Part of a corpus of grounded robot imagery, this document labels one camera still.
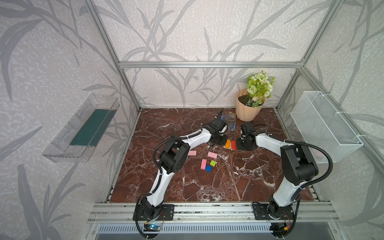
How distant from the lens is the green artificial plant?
955 millimetres

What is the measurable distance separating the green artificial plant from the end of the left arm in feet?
0.97

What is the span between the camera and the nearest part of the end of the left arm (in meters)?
0.75

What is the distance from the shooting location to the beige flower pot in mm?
1009

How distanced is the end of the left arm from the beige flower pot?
0.27 m

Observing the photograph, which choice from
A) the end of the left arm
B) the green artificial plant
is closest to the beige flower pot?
the green artificial plant
